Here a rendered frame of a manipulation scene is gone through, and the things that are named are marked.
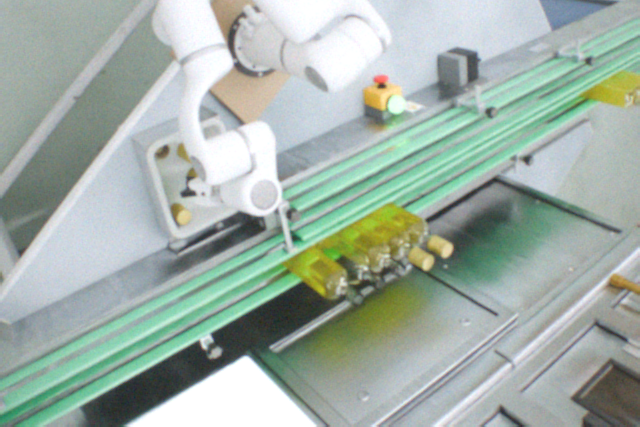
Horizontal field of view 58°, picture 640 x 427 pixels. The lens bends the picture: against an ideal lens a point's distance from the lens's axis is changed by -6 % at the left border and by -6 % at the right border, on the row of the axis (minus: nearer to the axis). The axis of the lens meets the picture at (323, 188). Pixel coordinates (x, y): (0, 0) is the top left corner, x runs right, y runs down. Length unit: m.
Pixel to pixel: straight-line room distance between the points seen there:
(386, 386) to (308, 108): 0.67
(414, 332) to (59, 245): 0.76
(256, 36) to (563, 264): 0.89
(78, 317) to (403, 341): 0.66
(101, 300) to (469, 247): 0.90
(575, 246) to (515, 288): 0.23
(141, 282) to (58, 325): 0.19
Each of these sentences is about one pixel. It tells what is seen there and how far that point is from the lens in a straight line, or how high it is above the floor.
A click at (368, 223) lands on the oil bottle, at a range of 1.38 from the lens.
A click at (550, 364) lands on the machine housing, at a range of 1.32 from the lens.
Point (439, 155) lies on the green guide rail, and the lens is 1.55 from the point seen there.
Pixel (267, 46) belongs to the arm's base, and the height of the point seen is 0.88.
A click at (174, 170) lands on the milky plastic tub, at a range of 1.32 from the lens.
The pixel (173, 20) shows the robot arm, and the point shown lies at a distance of 1.03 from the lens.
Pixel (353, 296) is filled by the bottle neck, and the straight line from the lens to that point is 1.21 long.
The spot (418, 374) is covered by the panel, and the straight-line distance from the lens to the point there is 1.24.
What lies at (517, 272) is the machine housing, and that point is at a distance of 1.52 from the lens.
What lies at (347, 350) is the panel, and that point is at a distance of 1.30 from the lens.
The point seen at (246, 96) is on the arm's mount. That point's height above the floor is 0.77.
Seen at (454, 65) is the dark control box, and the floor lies 0.82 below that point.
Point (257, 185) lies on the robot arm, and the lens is 1.00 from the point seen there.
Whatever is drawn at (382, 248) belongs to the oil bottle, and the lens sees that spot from 1.30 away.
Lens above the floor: 1.91
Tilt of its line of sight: 47 degrees down
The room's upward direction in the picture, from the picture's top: 119 degrees clockwise
